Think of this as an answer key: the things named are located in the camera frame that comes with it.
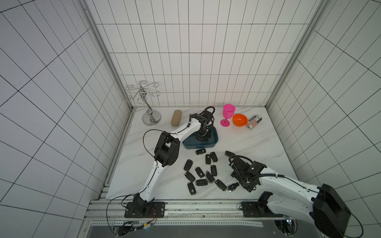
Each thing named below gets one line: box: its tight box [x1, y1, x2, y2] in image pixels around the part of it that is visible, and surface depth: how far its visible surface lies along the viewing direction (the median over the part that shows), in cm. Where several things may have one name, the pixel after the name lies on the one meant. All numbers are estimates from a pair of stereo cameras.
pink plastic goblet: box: [220, 103, 236, 127], surface depth 100 cm
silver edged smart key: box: [204, 170, 216, 184], surface depth 85 cm
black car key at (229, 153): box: [224, 150, 236, 157], surface depth 94 cm
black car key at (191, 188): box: [187, 182, 197, 195], surface depth 81 cm
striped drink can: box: [245, 114, 263, 130], surface depth 109 cm
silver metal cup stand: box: [125, 80, 162, 127], surface depth 106 cm
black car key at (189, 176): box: [184, 171, 195, 183], surface depth 85 cm
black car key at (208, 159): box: [205, 154, 211, 165], surface depth 92 cm
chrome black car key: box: [226, 182, 240, 193], surface depth 81 cm
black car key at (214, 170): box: [210, 164, 218, 177], surface depth 87 cm
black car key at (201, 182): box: [195, 179, 208, 186], surface depth 83 cm
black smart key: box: [183, 158, 194, 172], surface depth 89 cm
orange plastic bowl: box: [232, 113, 249, 127], surface depth 109 cm
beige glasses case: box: [170, 109, 183, 127], surface depth 116 cm
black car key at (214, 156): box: [210, 151, 219, 163], surface depth 93 cm
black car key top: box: [195, 148, 207, 156], surface depth 96 cm
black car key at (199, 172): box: [194, 166, 205, 179], surface depth 87 cm
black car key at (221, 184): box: [215, 178, 227, 191], surface depth 81 cm
